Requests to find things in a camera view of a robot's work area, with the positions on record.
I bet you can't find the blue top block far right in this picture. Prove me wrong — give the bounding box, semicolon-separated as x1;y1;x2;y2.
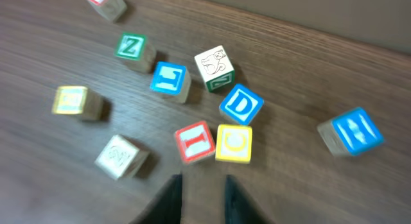
317;107;385;157

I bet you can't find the green Z letter block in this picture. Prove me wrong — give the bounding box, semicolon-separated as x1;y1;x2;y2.
114;32;157;73

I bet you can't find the red Y block far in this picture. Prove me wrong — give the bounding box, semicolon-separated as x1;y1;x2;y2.
87;0;127;22

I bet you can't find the blue L letter block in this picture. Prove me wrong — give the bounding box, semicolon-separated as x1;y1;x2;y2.
150;62;191;103

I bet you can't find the yellow S letter block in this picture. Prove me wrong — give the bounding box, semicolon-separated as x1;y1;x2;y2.
52;85;104;121

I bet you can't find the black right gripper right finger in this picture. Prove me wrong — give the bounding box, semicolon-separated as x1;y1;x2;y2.
224;175;271;224

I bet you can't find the white block blue 2 side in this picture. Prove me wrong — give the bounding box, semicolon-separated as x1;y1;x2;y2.
94;135;150;180

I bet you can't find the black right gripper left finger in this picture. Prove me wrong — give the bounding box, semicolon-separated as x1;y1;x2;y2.
130;174;183;224

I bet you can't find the blue D letter block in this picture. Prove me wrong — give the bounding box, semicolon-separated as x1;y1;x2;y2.
219;83;264;126

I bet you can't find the white block green side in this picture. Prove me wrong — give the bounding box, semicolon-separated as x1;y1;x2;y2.
195;45;235;92

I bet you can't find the red I block upper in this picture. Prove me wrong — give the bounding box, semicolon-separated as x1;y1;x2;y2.
174;121;216;164

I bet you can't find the yellow top block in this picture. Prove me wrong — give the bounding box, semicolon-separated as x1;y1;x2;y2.
215;124;252;164

